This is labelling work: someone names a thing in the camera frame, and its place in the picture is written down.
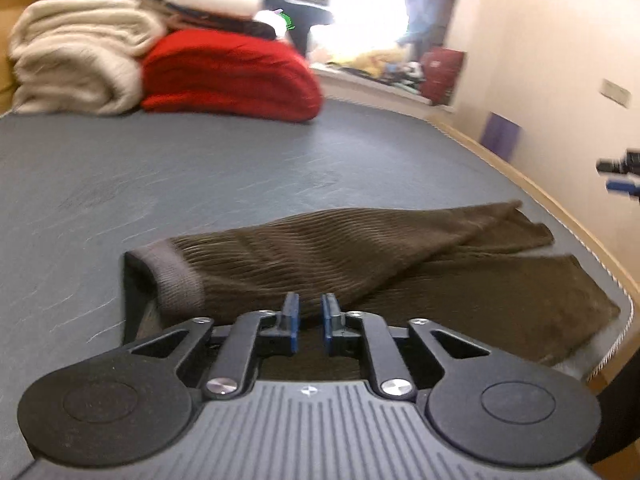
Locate purple box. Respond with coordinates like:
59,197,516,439
480,113,521,162

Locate red folded blanket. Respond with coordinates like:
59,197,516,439
141,29,323,122

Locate cream folded blanket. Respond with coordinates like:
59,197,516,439
8,0,167,116

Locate dark red bag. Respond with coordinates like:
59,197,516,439
419,47,466,105

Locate yellow plush toy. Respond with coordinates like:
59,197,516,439
336,48,406,78

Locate brown corduroy pants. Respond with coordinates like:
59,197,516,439
122,202,620,379

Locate wall outlet plate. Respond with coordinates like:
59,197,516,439
600,79,631,108

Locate grey quilted mattress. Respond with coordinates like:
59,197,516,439
1,101,634,479

